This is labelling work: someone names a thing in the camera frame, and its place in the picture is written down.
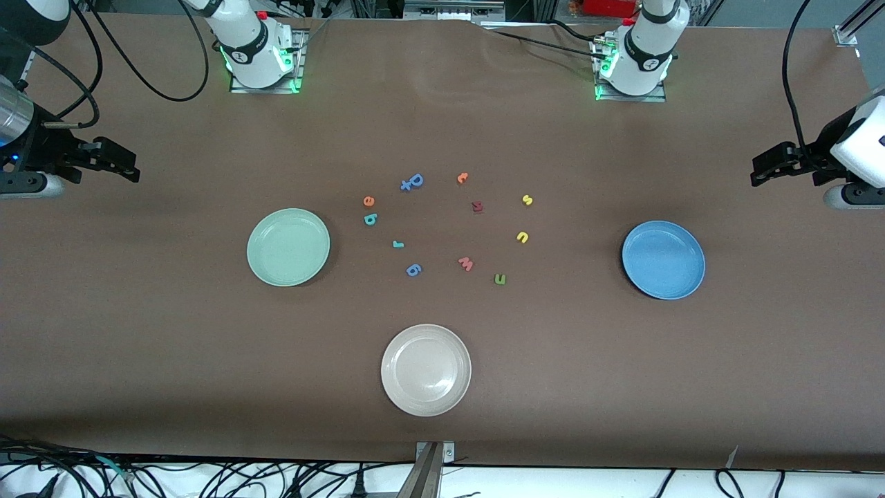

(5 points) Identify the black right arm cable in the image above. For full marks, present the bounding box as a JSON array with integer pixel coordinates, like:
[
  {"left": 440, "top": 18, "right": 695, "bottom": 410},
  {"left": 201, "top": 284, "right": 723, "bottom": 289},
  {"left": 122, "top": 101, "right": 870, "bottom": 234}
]
[{"left": 0, "top": 0, "right": 210, "bottom": 131}]

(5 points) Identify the aluminium beam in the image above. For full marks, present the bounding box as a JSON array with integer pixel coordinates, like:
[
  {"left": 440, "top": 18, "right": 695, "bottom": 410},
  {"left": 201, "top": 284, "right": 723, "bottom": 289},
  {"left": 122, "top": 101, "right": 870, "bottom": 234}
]
[{"left": 396, "top": 443, "right": 443, "bottom": 498}]

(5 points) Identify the beige plate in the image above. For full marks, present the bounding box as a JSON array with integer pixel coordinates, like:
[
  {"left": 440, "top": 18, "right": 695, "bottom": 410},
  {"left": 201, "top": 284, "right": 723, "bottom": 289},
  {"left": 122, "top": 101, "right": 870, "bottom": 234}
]
[{"left": 380, "top": 324, "right": 473, "bottom": 417}]

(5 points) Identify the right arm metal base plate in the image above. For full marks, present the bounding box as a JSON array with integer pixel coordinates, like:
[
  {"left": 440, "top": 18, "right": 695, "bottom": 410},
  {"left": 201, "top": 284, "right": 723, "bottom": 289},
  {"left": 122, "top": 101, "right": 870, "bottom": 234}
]
[{"left": 230, "top": 28, "right": 306, "bottom": 94}]

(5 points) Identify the red box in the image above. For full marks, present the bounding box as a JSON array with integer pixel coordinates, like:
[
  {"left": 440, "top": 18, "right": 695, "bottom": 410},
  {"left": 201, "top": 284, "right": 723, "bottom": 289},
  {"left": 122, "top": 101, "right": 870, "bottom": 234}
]
[{"left": 579, "top": 0, "right": 638, "bottom": 18}]

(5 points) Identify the pale green plate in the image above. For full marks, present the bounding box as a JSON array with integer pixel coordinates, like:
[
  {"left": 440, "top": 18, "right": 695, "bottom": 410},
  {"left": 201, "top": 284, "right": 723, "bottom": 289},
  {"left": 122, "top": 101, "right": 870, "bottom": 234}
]
[{"left": 247, "top": 208, "right": 331, "bottom": 288}]

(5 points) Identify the aluminium table rail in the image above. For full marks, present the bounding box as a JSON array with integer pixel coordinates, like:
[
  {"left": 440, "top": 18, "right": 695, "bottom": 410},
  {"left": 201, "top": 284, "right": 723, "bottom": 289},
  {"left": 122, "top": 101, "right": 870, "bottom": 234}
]
[{"left": 19, "top": 21, "right": 70, "bottom": 87}]

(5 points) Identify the blue plate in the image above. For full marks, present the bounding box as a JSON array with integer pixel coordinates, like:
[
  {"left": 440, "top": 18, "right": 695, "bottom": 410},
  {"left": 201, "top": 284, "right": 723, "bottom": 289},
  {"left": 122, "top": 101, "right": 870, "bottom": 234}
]
[{"left": 622, "top": 221, "right": 707, "bottom": 301}]

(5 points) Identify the brown table cover sheet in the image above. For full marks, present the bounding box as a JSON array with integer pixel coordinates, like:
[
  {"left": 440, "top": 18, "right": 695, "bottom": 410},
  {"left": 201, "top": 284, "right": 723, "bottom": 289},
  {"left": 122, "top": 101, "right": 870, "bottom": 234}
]
[{"left": 0, "top": 10, "right": 885, "bottom": 472}]

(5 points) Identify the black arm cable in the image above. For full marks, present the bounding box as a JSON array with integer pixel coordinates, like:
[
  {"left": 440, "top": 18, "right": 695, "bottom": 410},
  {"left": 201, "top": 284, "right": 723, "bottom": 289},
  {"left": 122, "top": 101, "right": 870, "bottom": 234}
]
[
  {"left": 0, "top": 0, "right": 210, "bottom": 131},
  {"left": 781, "top": 0, "right": 811, "bottom": 149}
]

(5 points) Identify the black base cable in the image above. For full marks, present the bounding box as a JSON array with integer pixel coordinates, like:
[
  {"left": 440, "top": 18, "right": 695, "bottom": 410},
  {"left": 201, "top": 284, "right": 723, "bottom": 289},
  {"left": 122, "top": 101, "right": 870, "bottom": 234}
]
[
  {"left": 481, "top": 26, "right": 613, "bottom": 63},
  {"left": 546, "top": 19, "right": 616, "bottom": 49}
]

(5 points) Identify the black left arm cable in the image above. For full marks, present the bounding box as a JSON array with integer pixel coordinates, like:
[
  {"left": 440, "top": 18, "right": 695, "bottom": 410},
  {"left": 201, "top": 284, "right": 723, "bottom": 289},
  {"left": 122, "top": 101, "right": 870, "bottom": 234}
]
[{"left": 781, "top": 0, "right": 811, "bottom": 149}]

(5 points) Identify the grey equipment box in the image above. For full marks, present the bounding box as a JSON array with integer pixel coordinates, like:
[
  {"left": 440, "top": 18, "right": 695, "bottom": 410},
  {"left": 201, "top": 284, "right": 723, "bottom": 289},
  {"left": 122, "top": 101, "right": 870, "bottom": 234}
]
[{"left": 403, "top": 0, "right": 507, "bottom": 23}]

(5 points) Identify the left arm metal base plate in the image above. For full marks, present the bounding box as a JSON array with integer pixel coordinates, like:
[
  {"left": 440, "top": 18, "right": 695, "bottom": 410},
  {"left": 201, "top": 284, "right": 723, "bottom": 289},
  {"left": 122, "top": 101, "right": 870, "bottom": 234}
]
[{"left": 593, "top": 38, "right": 667, "bottom": 103}]

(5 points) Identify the teal floor cable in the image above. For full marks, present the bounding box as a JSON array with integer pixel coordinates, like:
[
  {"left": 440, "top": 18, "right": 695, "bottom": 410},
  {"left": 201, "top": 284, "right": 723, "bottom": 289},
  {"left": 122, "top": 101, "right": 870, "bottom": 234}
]
[{"left": 93, "top": 455, "right": 136, "bottom": 483}]

